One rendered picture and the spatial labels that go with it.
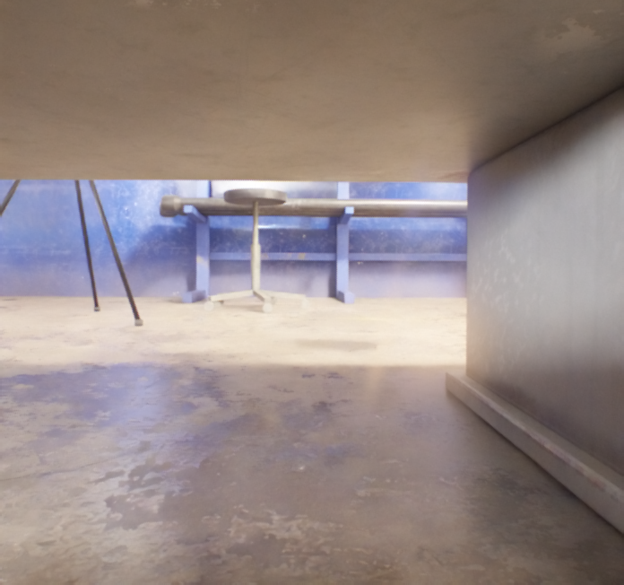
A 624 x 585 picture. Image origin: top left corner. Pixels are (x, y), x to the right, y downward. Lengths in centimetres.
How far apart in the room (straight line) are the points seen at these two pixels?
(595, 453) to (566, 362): 10
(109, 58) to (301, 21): 17
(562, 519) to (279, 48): 47
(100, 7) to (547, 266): 52
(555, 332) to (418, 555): 31
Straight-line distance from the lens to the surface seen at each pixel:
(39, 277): 404
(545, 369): 65
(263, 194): 249
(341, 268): 345
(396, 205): 317
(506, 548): 47
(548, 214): 64
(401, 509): 50
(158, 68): 48
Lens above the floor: 22
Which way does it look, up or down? 1 degrees down
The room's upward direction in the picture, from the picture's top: straight up
